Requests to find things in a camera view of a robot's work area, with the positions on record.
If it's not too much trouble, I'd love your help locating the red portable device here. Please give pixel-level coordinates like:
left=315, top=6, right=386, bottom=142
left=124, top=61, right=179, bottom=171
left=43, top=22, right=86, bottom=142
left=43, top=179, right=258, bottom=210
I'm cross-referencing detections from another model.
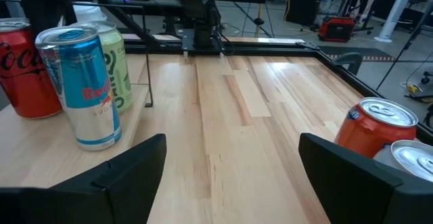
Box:
left=317, top=16, right=356, bottom=43

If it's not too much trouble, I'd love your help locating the white tower fan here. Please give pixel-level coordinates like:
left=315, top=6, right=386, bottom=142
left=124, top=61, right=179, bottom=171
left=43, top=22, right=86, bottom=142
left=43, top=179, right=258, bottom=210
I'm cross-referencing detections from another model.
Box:
left=373, top=0, right=415, bottom=43

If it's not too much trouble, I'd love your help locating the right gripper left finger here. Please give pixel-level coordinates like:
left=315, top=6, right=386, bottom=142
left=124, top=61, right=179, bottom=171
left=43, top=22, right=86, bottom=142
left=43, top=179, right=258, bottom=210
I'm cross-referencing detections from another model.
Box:
left=0, top=133, right=168, bottom=224

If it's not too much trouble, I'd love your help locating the orange Fanta can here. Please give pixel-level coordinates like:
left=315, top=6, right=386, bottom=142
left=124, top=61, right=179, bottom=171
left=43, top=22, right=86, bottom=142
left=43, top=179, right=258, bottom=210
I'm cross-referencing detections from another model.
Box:
left=334, top=97, right=419, bottom=159

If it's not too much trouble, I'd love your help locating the red Coca-Cola can black script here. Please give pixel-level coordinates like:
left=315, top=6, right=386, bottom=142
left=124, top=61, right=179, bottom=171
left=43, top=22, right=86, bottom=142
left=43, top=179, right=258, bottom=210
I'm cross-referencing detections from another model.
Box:
left=0, top=17, right=64, bottom=119

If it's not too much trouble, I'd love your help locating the black slanted stand pole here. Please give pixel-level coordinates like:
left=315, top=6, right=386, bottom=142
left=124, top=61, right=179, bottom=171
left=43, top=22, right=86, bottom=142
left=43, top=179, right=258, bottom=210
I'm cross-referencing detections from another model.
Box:
left=375, top=2, right=433, bottom=91

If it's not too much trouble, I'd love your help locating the light green beverage can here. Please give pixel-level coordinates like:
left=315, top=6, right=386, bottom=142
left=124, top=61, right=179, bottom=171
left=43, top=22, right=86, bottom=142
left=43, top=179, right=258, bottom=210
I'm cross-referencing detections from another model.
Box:
left=89, top=20, right=133, bottom=114

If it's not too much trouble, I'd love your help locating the black tripod stand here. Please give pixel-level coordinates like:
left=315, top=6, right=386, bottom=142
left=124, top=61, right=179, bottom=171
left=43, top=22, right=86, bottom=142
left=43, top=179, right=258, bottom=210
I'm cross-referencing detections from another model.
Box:
left=233, top=0, right=275, bottom=39

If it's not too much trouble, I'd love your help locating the red soda can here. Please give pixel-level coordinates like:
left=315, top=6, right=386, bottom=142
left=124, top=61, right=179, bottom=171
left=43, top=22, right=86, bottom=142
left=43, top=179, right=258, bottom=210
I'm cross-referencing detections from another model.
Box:
left=373, top=139, right=433, bottom=184

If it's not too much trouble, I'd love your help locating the black aluminium table frame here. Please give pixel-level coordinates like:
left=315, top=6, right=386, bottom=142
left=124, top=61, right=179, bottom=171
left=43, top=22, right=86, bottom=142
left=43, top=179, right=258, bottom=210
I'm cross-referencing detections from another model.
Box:
left=91, top=0, right=433, bottom=143

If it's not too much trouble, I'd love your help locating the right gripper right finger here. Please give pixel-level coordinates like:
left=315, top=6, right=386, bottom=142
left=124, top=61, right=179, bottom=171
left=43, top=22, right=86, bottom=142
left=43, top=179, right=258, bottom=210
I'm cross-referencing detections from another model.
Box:
left=298, top=132, right=433, bottom=224

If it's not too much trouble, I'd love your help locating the black box on floor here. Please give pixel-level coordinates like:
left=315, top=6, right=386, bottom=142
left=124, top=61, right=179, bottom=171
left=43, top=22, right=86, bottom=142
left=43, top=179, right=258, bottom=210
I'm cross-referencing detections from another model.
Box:
left=286, top=0, right=321, bottom=27

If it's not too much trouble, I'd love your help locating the black mat hazard stripe edge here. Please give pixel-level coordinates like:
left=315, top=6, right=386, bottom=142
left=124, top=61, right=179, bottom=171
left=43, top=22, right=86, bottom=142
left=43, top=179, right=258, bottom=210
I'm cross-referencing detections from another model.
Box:
left=319, top=45, right=397, bottom=63

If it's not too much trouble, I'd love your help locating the dark grey frame clamp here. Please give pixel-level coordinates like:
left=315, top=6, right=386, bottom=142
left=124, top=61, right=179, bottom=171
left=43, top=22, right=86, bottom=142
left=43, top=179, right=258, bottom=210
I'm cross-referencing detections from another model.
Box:
left=333, top=51, right=363, bottom=76

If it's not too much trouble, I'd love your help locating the blue silver Red Bull can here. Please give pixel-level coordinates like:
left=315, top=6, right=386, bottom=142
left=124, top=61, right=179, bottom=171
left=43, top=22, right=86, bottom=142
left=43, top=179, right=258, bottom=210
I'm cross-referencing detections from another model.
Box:
left=35, top=26, right=122, bottom=152

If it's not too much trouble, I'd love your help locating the yellow plug on floor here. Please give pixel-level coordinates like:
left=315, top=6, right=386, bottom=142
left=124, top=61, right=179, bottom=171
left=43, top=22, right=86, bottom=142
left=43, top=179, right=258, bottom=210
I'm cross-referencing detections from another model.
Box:
left=400, top=81, right=424, bottom=95

